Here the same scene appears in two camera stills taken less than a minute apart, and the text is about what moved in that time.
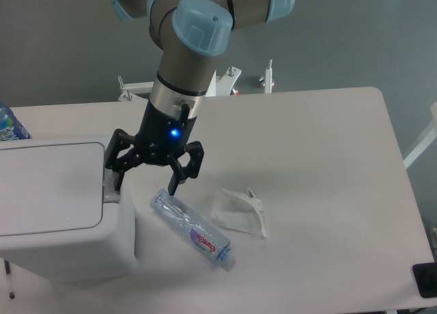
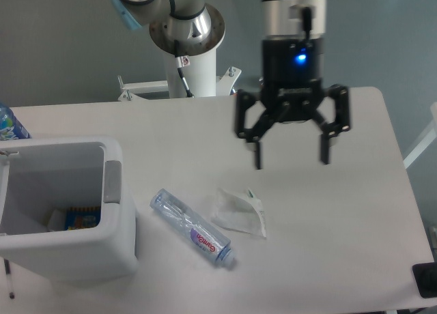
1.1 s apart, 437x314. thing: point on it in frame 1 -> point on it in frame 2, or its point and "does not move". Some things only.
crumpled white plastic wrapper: [240, 211] does not move
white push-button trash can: [61, 215] does not move
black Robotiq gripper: [162, 136] -> [291, 78]
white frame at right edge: [429, 138] does not move
